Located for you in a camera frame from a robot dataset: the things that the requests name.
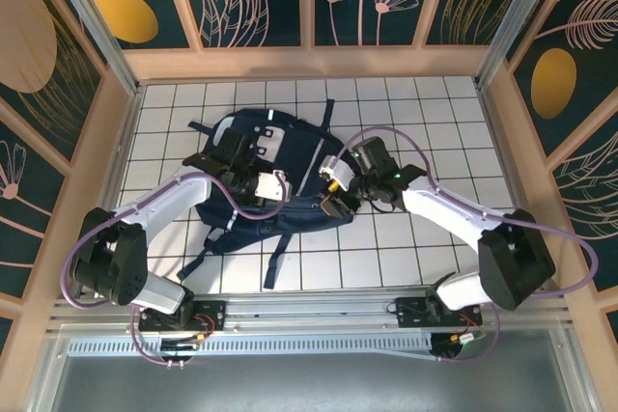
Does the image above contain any navy blue backpack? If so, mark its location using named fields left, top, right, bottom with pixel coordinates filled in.
left=176, top=98, right=361, bottom=290

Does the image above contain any grey metal sheet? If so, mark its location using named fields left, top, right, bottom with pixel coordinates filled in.
left=26, top=327, right=598, bottom=412

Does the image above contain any aluminium mounting rail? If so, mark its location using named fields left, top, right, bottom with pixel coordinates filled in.
left=46, top=285, right=575, bottom=336

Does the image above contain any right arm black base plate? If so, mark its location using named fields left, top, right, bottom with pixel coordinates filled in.
left=394, top=295, right=484, bottom=329

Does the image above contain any grey slotted cable duct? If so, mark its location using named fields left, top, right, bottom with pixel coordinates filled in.
left=66, top=337, right=435, bottom=360

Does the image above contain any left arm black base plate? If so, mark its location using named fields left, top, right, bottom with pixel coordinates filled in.
left=137, top=298, right=228, bottom=333

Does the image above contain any aluminium frame post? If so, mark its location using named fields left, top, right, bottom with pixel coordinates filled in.
left=41, top=0, right=142, bottom=96
left=474, top=0, right=571, bottom=91

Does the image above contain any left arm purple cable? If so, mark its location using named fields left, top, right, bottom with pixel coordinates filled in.
left=60, top=168, right=291, bottom=370

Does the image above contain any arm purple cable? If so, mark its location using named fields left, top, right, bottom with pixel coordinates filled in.
left=336, top=125, right=599, bottom=365
left=60, top=168, right=291, bottom=370

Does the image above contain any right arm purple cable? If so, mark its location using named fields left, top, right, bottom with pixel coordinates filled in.
left=336, top=125, right=599, bottom=365

